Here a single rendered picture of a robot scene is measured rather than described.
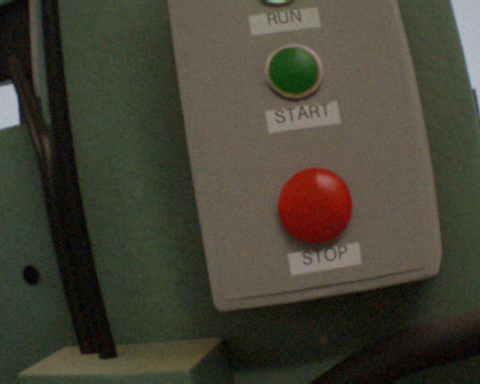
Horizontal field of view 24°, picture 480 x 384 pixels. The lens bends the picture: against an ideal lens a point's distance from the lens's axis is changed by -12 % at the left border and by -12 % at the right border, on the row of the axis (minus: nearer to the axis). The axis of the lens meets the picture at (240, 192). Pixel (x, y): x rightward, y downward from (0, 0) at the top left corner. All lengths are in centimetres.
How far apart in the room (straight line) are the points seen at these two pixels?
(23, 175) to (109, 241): 8
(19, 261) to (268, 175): 19
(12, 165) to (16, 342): 10
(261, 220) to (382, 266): 5
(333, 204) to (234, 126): 5
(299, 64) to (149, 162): 11
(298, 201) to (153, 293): 12
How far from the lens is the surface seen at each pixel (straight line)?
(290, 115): 51
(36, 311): 66
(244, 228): 51
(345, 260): 51
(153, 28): 58
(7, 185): 66
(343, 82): 51
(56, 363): 56
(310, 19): 51
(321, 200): 50
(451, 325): 53
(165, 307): 59
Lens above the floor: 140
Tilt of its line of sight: 3 degrees down
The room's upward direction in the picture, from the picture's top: 9 degrees counter-clockwise
